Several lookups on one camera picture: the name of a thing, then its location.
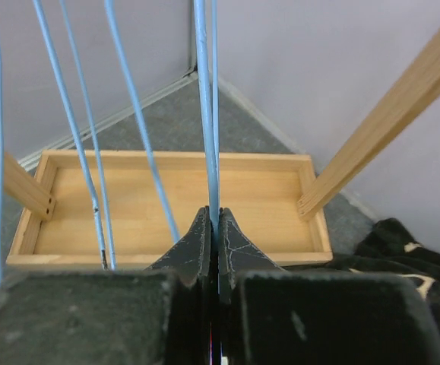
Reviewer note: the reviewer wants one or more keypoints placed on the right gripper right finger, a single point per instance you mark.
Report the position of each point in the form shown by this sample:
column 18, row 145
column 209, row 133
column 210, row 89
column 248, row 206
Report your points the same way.
column 275, row 316

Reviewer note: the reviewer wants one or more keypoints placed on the black beige floral blanket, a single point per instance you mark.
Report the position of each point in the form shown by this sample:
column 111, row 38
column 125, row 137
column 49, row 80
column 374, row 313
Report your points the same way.
column 391, row 248

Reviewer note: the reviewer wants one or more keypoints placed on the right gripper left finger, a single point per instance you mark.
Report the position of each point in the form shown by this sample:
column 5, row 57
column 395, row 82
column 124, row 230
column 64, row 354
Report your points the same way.
column 154, row 315

